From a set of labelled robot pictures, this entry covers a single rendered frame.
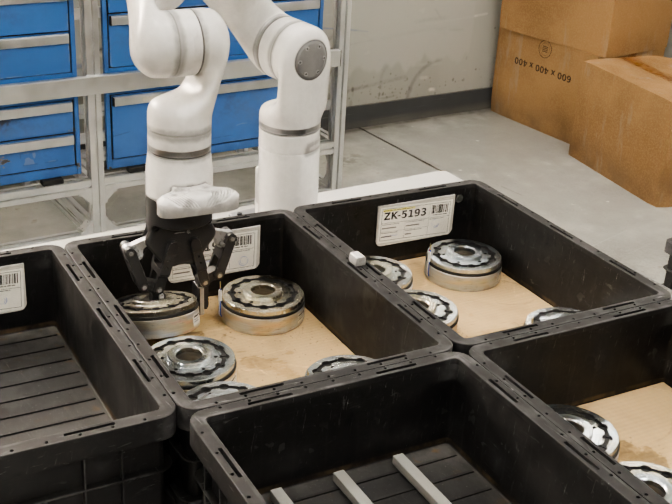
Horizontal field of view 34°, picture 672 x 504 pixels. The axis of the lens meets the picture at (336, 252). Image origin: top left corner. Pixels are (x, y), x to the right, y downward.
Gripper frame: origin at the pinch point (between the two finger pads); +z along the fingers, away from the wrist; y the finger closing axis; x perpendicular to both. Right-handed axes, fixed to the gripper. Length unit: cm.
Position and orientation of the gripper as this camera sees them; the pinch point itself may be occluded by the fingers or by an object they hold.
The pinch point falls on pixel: (178, 302)
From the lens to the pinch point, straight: 131.0
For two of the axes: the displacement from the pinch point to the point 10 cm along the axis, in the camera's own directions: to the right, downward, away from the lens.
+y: -8.9, 1.4, -4.4
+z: -0.6, 9.1, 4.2
